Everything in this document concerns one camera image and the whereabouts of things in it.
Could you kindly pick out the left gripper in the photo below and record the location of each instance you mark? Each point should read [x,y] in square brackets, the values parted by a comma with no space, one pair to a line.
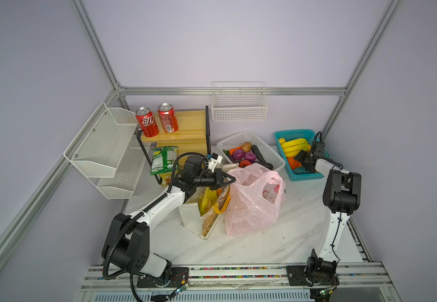
[218,175]

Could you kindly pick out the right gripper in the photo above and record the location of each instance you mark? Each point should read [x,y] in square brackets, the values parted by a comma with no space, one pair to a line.
[301,156]

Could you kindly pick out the yellow chips bag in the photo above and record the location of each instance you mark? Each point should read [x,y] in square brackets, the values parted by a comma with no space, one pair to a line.
[207,199]

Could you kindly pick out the pink plastic grocery bag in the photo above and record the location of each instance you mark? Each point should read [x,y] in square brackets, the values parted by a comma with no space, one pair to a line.
[256,197]

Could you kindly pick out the white canvas tote bag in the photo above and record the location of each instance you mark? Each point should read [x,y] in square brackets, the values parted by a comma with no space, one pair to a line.
[203,226]

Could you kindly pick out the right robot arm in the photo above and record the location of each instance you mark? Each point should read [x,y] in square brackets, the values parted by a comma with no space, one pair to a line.
[341,197]

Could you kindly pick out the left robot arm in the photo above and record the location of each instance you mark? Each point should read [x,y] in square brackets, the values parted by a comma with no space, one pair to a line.
[127,245]

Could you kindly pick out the toy orange fruit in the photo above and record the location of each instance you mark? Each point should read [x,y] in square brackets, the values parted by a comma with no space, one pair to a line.
[293,163]

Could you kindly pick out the teal plastic basket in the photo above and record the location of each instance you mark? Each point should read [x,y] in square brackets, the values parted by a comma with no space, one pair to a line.
[322,167]

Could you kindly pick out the yellow toy banana bunch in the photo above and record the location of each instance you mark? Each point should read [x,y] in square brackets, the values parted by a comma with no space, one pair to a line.
[293,147]

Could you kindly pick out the red toy tomato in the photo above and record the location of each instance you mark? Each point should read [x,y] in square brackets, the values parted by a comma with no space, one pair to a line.
[244,163]

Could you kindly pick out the purple toy onion left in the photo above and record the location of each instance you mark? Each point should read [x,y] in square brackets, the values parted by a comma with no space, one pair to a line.
[238,154]

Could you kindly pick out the purple toy onion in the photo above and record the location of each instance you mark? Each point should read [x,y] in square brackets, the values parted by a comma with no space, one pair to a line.
[238,154]
[250,156]

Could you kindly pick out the purple toy onion right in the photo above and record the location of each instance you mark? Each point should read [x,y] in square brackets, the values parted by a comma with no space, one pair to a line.
[250,156]

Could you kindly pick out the white plastic basket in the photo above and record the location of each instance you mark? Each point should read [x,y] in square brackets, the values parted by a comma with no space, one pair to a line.
[228,145]

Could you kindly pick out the brown toy potato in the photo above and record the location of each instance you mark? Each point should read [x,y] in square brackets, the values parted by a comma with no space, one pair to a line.
[246,147]

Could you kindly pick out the dark toy cucumber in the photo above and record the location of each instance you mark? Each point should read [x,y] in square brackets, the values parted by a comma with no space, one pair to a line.
[260,158]

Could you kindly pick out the green snack bag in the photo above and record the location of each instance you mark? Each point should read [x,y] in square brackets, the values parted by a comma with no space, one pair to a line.
[163,159]

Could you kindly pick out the red cola can right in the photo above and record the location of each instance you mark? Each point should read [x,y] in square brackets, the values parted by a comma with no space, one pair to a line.
[168,118]

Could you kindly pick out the red cola can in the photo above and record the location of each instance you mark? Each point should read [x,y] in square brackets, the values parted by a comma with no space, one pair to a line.
[168,118]
[147,122]

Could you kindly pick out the red cola can left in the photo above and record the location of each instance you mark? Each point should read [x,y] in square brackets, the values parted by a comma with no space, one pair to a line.
[147,122]

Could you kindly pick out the white mesh tiered rack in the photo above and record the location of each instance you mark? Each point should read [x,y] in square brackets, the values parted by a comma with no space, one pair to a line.
[107,152]

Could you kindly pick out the wooden black-frame shelf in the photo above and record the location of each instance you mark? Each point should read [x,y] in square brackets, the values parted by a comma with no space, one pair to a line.
[193,134]

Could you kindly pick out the white wire wall basket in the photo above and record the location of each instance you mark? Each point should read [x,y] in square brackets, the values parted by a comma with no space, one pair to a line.
[239,101]

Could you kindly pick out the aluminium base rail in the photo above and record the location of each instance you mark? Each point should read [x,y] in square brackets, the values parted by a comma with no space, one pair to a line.
[361,281]

